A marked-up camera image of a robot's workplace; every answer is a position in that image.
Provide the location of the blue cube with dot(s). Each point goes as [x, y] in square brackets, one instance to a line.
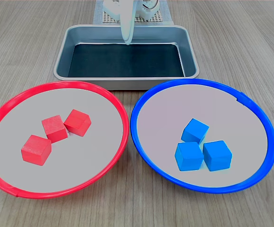
[218, 156]
[188, 157]
[194, 130]

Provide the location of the pale perforated plate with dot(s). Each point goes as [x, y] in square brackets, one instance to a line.
[155, 19]

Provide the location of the black mat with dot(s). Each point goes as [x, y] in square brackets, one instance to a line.
[127, 61]

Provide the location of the steel tray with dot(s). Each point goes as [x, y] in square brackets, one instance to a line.
[190, 59]

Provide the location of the blue-rimmed white plate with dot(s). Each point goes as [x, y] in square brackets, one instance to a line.
[198, 106]

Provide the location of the red cube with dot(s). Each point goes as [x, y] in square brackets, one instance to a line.
[55, 128]
[77, 123]
[35, 151]

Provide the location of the red-rimmed white plate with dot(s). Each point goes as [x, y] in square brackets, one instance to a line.
[91, 153]

